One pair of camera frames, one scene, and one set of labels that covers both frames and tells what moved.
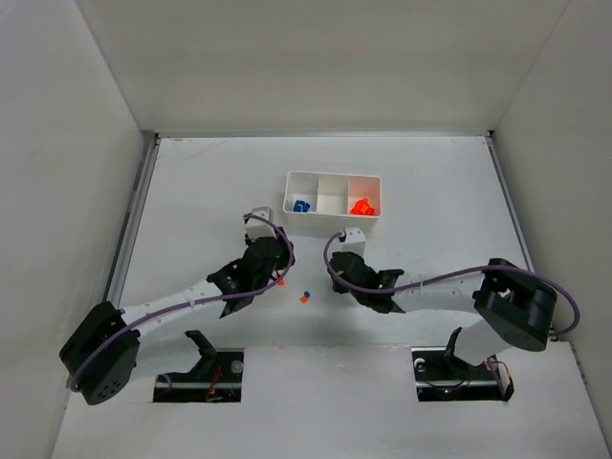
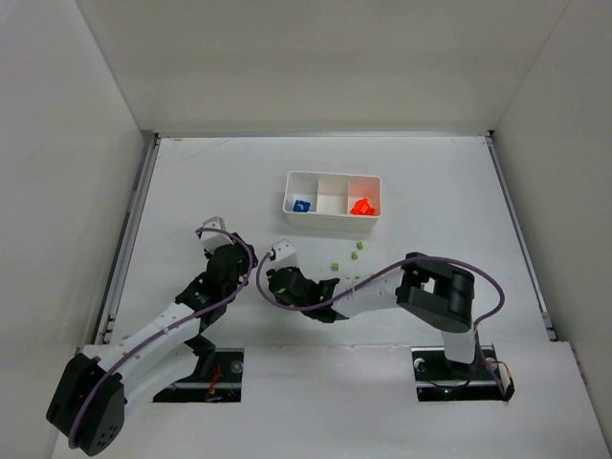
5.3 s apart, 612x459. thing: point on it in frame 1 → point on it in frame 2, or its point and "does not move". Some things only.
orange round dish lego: [362, 207] does not move
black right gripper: [345, 265] → [280, 278]
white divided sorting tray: [332, 202] does not move
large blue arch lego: [299, 206] does not move
